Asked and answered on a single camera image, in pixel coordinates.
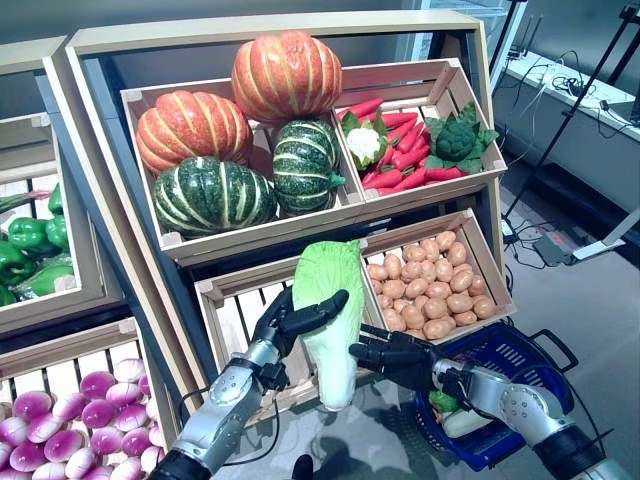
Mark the wooden onion crate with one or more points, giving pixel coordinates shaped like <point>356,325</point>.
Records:
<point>75,342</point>

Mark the tan potato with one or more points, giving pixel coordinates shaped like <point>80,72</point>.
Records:
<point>465,318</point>
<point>484,308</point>
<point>445,241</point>
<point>437,328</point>
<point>392,320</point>

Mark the bright green round pepper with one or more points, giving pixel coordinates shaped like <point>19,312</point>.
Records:
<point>442,402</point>

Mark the green broccoli with leaves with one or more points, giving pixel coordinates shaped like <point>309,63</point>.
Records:
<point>457,140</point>

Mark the wooden carrot crate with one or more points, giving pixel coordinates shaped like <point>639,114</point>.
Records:
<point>435,190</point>

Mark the green striped pumpkin with stem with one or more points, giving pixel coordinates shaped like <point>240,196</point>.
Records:
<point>305,165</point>

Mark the wooden cabbage crate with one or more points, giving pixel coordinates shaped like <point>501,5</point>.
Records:
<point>240,286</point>

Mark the grey power adapter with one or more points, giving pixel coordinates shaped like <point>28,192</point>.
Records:
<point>552,248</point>

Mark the purple white onion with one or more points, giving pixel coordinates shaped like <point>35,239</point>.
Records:
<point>131,417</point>
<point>97,384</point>
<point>70,406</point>
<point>98,412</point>
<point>122,395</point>

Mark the wooden dark display stand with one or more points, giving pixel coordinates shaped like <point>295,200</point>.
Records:
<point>250,32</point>
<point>25,55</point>

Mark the wooden potato crate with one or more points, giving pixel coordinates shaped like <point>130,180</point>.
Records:
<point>415,234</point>

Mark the black tripod stand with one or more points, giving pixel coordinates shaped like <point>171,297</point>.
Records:
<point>565,115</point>

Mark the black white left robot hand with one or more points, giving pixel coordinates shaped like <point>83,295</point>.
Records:
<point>280,325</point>

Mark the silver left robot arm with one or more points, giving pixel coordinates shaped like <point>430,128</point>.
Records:
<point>220,415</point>

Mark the blue plastic shopping basket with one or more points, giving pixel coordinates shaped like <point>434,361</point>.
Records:
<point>487,452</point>

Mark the white office desk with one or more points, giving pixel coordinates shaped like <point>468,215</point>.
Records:
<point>590,150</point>

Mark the black router with antennas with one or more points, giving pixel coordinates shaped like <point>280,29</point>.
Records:
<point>515,51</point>

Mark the green white napa cabbage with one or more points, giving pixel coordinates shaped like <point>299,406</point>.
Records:
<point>330,350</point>
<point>462,422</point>

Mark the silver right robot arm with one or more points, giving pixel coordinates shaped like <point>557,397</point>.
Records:
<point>520,405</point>

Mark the wooden pumpkin crate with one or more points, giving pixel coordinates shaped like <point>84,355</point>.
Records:
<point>310,225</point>

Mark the dark green striped pumpkin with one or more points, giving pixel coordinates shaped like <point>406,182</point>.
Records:
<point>210,197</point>

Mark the orange striped pumpkin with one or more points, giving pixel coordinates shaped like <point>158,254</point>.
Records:
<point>285,75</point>
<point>190,130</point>

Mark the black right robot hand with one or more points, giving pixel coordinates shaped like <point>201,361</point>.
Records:
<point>405,362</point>

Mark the white cauliflower with leaves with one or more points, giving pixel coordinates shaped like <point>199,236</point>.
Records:
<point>364,142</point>

